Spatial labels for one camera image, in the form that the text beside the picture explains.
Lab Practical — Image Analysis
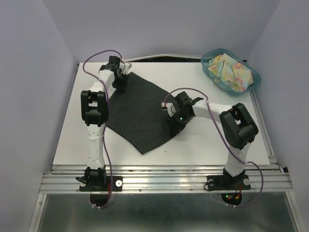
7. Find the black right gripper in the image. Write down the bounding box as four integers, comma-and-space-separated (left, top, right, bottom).
166, 110, 193, 138

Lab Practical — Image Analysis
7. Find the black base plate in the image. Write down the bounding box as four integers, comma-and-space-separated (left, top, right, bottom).
204, 175, 251, 191
75, 176, 123, 192

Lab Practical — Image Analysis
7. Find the metal lower shelf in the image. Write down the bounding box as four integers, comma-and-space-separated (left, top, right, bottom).
36, 192, 297, 232

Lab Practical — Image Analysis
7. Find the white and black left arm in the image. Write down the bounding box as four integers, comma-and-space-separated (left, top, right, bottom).
76, 56, 131, 191

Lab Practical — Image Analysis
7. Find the teal plastic basket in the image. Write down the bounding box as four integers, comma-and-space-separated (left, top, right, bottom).
201, 48, 261, 96

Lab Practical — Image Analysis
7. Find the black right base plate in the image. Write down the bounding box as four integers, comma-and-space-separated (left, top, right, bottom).
204, 175, 251, 191

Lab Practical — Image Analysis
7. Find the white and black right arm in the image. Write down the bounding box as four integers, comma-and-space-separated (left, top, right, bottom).
161, 91, 259, 189

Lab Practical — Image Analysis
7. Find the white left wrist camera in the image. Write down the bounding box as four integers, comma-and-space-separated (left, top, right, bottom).
119, 61, 132, 74

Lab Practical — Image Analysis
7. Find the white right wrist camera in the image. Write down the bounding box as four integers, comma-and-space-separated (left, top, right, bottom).
161, 102, 177, 117

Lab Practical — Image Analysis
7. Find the dark dotted skirt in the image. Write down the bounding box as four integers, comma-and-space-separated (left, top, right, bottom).
107, 72, 171, 155

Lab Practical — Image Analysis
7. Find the pastel floral skirt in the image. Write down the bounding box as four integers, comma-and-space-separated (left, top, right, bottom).
207, 53, 254, 92

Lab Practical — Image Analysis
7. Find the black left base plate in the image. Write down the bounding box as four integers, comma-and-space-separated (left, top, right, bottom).
75, 176, 123, 192

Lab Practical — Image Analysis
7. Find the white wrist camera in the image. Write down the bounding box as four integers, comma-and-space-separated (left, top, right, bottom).
161, 102, 177, 117
119, 61, 132, 74

